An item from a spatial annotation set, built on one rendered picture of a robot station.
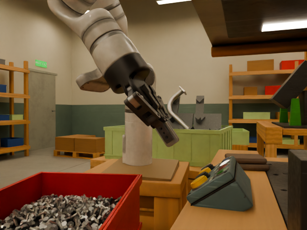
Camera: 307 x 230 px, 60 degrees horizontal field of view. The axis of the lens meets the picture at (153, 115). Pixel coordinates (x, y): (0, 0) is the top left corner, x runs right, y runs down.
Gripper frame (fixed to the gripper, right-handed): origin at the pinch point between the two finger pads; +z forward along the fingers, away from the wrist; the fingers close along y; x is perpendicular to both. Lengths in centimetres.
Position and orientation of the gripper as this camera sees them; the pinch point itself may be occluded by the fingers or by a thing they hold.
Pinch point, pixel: (167, 134)
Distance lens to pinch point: 44.1
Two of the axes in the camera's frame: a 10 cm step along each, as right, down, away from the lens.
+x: -7.8, 5.7, 2.7
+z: 5.4, 8.2, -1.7
